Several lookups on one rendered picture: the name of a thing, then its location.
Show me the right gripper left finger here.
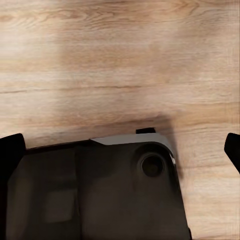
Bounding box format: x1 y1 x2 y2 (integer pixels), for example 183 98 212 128
0 133 26 193

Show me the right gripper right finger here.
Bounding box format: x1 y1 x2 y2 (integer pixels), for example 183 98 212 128
224 132 240 173

